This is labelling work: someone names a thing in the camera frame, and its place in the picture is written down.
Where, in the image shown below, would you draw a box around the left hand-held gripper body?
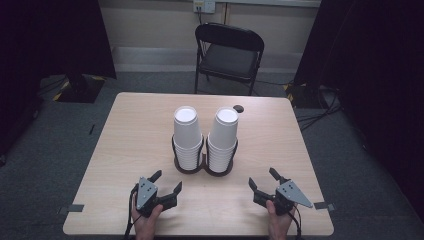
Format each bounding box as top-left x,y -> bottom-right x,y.
131,176 -> 178,219

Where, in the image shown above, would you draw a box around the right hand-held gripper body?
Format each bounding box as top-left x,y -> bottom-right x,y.
252,179 -> 314,216

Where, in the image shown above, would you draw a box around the black double cup holder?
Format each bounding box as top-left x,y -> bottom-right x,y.
170,133 -> 240,178

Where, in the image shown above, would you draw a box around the stack of white paper cups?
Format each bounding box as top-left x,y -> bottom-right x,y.
172,105 -> 205,172
207,106 -> 240,174

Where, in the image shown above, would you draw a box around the person's right hand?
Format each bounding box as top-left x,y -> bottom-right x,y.
265,199 -> 296,240

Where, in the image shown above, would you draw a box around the person's left hand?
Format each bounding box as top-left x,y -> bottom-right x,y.
130,194 -> 165,240

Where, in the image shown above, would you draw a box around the grey tape strip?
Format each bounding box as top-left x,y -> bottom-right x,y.
313,201 -> 336,212
56,203 -> 85,216

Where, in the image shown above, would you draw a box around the black stand base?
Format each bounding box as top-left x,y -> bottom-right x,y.
285,82 -> 322,110
52,73 -> 107,104

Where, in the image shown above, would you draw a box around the black folding chair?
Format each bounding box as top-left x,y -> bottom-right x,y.
194,22 -> 266,97

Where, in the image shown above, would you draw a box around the black curtain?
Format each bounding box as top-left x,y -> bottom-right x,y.
0,0 -> 118,158
294,0 -> 424,214

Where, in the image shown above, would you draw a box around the left hand-held gripper cable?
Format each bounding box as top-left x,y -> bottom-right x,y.
123,184 -> 140,240

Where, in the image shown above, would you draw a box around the hand-held gripper cable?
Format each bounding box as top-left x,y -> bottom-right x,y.
287,204 -> 304,240
123,184 -> 140,240

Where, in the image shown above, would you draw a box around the right hand-held gripper cable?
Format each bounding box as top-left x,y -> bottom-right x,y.
287,204 -> 304,240

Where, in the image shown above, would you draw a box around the black floor cables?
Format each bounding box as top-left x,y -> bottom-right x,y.
295,85 -> 345,132

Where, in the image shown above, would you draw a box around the white wall outlet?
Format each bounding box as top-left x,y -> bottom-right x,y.
192,0 -> 217,15

